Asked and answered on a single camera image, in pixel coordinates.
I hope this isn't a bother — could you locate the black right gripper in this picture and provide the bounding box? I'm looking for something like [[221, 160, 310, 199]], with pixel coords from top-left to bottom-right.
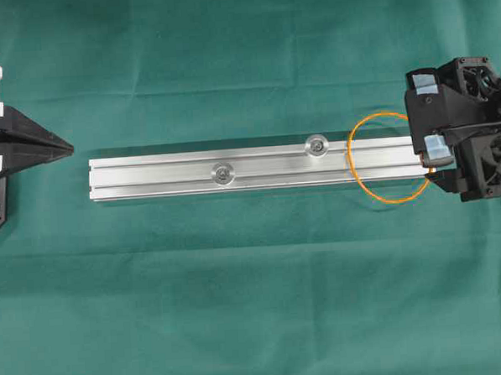
[[426, 57, 501, 201]]

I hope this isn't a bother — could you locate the orange rubber band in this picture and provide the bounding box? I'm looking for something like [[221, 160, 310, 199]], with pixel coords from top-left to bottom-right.
[[346, 111, 431, 206]]

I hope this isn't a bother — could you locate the right silver pulley shaft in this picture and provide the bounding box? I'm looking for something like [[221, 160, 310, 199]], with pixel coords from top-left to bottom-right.
[[305, 134, 329, 157]]

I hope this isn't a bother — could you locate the silver pulley shaft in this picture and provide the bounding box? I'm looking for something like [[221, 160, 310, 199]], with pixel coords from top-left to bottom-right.
[[211, 161, 236, 185], [305, 134, 329, 157]]

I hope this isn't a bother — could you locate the left silver pulley shaft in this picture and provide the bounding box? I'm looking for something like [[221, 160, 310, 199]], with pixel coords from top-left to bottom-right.
[[211, 161, 236, 185]]

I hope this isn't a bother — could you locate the green table cloth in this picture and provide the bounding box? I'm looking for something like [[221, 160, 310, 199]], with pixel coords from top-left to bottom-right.
[[0, 0, 501, 375]]

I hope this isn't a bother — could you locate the aluminium extrusion rail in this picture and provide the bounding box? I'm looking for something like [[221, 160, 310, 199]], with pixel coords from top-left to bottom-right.
[[89, 137, 426, 201]]

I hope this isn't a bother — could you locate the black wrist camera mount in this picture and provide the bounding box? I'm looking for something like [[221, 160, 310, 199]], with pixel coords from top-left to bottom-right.
[[404, 61, 484, 168]]

